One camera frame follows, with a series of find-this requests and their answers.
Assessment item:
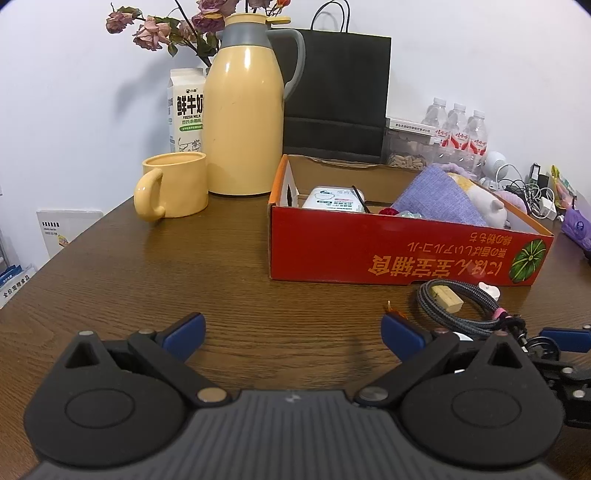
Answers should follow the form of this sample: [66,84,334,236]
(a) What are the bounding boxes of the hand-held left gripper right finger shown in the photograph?
[355,312,525,408]

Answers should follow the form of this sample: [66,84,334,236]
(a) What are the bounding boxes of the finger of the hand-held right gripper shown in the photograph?
[540,327,591,354]
[531,357,591,428]

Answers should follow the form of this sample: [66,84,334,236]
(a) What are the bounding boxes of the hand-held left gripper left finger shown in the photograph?
[65,312,232,408]

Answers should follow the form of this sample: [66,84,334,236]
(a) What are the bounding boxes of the red cardboard box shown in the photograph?
[268,154,555,287]

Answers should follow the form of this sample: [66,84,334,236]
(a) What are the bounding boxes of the purple burlap pouch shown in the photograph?
[390,166,489,227]

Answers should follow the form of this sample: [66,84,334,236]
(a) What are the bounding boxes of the clear cotton swab container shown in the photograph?
[301,186,368,214]

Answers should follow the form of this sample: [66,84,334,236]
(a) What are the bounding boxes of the yellow white plush hamster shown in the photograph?
[445,172,513,229]

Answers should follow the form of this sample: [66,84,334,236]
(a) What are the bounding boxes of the small yellow block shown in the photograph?
[431,285,464,312]

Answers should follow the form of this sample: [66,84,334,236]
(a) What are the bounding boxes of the purple printed pouch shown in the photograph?
[561,205,591,252]

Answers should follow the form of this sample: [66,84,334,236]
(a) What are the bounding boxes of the yellow ceramic mug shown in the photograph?
[134,151,209,222]

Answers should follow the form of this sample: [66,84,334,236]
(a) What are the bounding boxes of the colourful snack packet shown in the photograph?
[549,165,578,204]

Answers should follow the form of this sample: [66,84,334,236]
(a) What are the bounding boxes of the white booklet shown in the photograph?
[36,210,105,259]

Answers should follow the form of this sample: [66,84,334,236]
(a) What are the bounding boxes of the blue white pamphlets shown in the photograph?
[0,263,37,309]

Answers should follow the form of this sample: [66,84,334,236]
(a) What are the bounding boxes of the clear plastic storage box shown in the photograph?
[384,127,437,169]

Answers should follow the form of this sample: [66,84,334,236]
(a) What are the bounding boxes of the white round gadget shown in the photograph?
[482,151,509,183]

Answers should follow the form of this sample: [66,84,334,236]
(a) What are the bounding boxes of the yellow thermos jug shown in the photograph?
[202,13,306,197]

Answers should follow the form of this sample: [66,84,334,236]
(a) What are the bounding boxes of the white milk carton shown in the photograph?
[166,68,207,154]

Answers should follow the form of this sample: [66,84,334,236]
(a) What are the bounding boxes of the black paper bag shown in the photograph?
[268,0,392,164]

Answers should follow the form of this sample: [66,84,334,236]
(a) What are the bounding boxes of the dried pink rose bouquet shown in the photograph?
[106,0,294,70]

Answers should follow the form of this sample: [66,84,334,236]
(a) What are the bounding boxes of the grey braided cable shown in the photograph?
[417,278,527,337]

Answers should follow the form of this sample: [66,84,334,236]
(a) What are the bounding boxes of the tangle of charger cables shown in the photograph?
[499,164,559,220]

